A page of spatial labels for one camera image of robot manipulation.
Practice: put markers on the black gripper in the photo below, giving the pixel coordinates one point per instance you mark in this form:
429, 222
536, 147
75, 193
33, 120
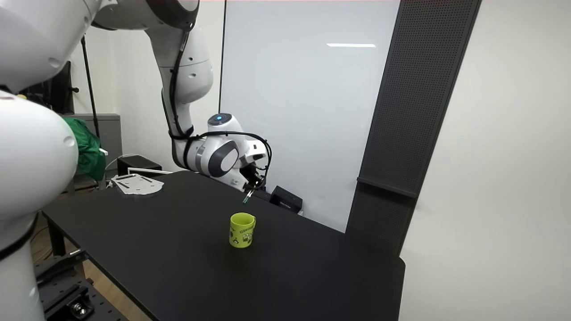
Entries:
252, 176

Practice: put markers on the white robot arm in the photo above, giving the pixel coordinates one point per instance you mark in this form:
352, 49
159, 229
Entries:
38, 151

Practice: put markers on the yellow-green mug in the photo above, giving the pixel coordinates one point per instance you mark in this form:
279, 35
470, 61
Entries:
241, 227

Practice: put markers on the white flat mounting plate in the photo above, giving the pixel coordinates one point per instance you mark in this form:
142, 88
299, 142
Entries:
138, 184

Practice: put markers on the small black box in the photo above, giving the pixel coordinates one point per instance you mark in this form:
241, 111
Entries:
138, 165

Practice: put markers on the whiteboard panel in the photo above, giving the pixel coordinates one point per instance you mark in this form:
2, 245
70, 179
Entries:
306, 76

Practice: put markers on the green cloth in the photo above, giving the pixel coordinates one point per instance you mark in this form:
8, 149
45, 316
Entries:
92, 160

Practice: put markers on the black perforated breadboard table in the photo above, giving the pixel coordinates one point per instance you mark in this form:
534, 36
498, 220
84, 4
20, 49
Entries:
70, 297

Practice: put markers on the black vertical pillar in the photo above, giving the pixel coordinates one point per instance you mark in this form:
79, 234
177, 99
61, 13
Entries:
425, 54

